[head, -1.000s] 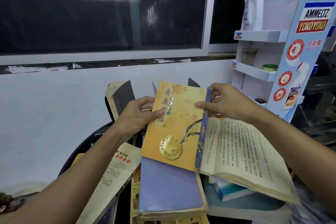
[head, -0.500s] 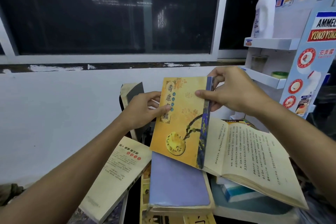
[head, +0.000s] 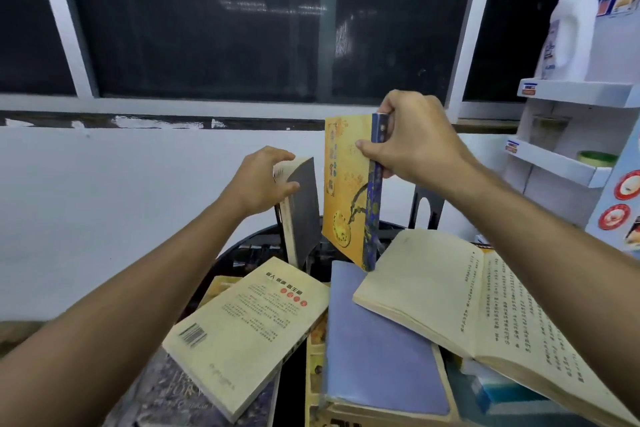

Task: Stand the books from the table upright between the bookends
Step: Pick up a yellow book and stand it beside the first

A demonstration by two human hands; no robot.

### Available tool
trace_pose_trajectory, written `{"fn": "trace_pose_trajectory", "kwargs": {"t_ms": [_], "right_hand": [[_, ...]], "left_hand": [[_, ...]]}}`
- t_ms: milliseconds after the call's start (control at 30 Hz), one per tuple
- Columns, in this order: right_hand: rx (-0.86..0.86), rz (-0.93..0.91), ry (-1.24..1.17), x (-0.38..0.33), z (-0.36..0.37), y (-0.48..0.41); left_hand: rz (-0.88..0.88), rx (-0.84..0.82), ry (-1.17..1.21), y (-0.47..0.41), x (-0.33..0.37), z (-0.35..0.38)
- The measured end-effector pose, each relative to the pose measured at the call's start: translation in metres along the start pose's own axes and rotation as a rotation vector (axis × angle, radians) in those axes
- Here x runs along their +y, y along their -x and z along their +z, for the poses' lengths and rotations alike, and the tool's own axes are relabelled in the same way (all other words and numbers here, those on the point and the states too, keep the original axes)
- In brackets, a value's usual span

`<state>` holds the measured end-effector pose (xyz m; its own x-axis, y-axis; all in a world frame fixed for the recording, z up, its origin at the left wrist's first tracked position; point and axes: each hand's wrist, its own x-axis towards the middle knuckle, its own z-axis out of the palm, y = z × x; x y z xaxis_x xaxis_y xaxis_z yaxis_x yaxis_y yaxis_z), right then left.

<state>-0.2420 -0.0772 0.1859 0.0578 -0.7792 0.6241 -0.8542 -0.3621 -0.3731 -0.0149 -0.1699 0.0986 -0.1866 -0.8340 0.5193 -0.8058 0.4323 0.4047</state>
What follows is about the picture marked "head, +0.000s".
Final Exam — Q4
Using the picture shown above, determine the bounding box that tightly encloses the Van Gogh cover handbook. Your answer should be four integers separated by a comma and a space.
102, 349, 281, 427

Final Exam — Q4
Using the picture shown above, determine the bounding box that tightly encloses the person's left forearm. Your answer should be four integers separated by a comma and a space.
0, 196, 251, 427

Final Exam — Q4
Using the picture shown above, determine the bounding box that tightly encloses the person's right hand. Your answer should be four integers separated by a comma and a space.
355, 89, 481, 187

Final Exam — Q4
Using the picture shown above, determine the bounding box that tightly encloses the green tape roll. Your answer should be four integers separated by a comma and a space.
575, 150, 619, 168

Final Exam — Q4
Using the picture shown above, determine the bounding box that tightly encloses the yellow book with blue spine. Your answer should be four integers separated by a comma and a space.
321, 112, 391, 272

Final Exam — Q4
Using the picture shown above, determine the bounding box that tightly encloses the white bottle with purple cap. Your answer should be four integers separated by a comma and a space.
533, 0, 600, 82

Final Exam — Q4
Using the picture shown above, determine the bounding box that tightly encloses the yellow book with black characters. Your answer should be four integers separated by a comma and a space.
305, 314, 461, 427

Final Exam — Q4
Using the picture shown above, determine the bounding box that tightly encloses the round black table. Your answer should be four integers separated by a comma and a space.
177, 221, 409, 427

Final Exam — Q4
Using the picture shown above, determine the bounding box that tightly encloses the aluminium frame window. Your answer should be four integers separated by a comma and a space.
0, 0, 616, 122

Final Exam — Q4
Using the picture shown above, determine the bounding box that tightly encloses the clear glass cup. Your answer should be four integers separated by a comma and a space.
529, 113, 571, 152

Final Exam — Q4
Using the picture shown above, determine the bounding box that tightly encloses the cream-paged book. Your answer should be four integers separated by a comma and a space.
352, 229, 640, 427

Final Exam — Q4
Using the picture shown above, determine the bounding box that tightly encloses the grey cover book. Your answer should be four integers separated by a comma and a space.
272, 156, 322, 270

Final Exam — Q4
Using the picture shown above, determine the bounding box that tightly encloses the row of books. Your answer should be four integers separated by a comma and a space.
215, 185, 446, 275

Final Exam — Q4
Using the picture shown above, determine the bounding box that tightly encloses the person's right forearm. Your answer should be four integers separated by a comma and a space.
445, 156, 640, 392

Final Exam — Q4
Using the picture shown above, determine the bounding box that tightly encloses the lavender Hanyu Pinyin dictionary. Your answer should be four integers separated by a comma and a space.
319, 260, 459, 418

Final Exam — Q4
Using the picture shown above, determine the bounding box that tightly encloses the white cardboard display stand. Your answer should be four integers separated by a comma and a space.
502, 0, 640, 260

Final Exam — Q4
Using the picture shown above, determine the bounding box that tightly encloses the Understanding Business textbook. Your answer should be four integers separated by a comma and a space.
459, 359, 566, 418

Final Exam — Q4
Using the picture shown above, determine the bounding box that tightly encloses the person's left hand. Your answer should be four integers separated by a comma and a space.
219, 145, 301, 220

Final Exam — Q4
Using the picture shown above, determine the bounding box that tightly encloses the cream book with barcode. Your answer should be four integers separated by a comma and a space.
161, 256, 331, 424

